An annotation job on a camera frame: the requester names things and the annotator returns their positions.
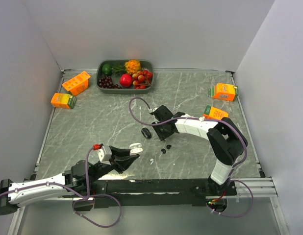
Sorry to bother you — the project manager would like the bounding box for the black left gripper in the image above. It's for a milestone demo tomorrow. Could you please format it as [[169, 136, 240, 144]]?
[[88, 145, 139, 183]]

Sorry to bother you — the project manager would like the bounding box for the white earbud charging case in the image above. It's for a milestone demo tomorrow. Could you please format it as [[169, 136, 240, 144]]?
[[129, 143, 143, 155]]

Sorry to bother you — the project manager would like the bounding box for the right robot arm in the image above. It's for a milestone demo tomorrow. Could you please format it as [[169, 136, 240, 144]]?
[[149, 105, 248, 195]]

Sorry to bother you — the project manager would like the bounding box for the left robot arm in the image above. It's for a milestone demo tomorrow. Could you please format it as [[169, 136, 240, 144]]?
[[0, 143, 143, 215]]

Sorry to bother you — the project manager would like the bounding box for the black earbud charging case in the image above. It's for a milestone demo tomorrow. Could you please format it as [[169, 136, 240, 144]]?
[[141, 127, 152, 139]]

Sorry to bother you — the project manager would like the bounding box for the red lychee bunch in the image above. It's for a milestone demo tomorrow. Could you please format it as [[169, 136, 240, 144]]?
[[132, 70, 153, 89]]

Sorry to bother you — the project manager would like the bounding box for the red apple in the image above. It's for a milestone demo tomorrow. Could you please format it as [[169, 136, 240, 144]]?
[[119, 74, 133, 88]]

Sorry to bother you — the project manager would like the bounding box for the grey-green fruit tray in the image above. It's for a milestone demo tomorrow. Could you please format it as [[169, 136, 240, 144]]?
[[96, 59, 155, 94]]

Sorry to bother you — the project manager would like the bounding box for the orange box back right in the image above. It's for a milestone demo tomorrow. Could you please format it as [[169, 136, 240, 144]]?
[[208, 83, 238, 101]]

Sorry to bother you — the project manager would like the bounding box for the green leafy sprig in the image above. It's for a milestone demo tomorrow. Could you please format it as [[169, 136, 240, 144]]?
[[112, 64, 127, 75]]

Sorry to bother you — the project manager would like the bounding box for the dark grape bunch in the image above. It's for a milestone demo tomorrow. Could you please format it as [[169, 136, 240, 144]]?
[[98, 75, 122, 89]]

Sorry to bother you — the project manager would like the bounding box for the green lime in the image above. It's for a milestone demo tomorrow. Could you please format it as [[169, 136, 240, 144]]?
[[101, 64, 113, 75]]

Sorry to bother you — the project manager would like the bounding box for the orange green box left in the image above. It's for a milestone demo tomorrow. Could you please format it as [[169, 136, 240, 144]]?
[[50, 93, 76, 109]]

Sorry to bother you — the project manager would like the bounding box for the orange box back left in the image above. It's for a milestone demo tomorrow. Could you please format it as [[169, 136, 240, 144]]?
[[62, 71, 91, 96]]

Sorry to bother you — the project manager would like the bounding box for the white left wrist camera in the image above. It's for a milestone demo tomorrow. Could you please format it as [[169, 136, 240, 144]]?
[[93, 144, 112, 164]]

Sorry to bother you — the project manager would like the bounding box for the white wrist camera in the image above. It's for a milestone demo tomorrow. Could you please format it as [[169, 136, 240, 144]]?
[[149, 108, 157, 115], [93, 144, 112, 164]]

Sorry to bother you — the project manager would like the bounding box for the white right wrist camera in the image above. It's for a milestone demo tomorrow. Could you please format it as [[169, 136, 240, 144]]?
[[149, 108, 157, 115]]

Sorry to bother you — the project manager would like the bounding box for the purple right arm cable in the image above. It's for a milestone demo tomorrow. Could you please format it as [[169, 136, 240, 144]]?
[[128, 97, 254, 218]]

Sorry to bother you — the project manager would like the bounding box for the aluminium frame rail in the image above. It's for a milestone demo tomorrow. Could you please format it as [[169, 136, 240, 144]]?
[[235, 177, 278, 197]]

